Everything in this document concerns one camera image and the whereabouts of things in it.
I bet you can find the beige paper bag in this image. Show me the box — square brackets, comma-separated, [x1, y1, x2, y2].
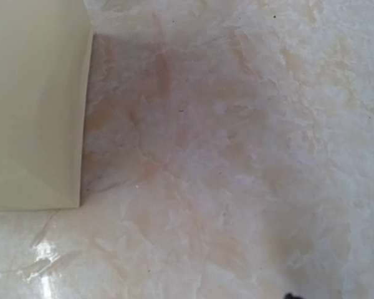
[0, 1, 93, 211]

